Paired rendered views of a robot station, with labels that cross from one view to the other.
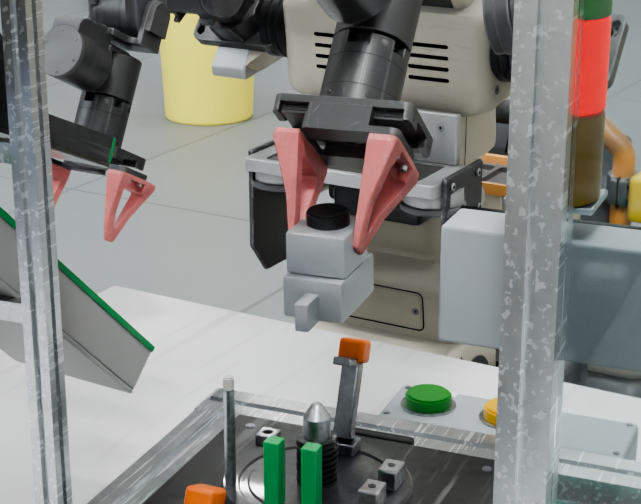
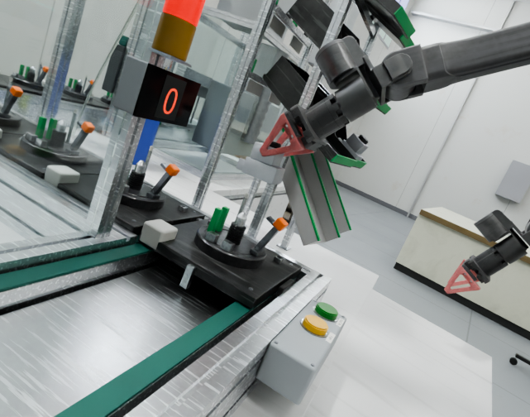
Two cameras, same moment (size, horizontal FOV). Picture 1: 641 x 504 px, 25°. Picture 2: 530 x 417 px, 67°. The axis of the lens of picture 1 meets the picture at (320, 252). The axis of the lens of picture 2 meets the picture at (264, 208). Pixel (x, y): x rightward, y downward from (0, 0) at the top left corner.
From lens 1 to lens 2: 122 cm
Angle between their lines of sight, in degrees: 83
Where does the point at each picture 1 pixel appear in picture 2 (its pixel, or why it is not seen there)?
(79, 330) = (295, 204)
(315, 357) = (454, 390)
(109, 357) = (301, 224)
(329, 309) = (245, 166)
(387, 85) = (315, 108)
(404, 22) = (343, 93)
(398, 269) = not seen: outside the picture
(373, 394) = (420, 394)
